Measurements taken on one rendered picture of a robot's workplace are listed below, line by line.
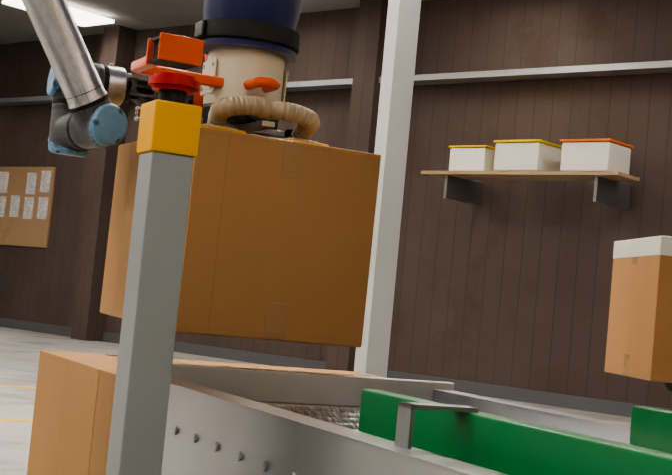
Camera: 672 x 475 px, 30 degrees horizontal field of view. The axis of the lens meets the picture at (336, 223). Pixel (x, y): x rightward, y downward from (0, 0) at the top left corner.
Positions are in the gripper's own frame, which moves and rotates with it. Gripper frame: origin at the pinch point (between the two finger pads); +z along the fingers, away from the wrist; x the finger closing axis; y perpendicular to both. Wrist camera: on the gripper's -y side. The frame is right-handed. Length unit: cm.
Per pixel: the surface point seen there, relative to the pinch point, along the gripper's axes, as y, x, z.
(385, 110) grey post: -247, 49, 182
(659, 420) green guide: 141, -58, 25
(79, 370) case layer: -23, -68, -16
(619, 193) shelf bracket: -601, 73, 613
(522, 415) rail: 95, -62, 33
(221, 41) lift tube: 34.2, 8.1, -8.9
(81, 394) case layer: -19, -73, -16
